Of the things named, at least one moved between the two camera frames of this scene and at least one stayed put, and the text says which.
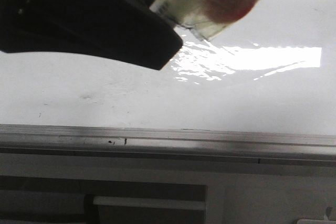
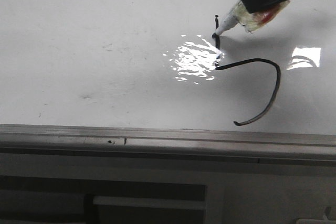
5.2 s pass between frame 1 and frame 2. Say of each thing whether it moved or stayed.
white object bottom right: stayed
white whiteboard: stayed
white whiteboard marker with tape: moved
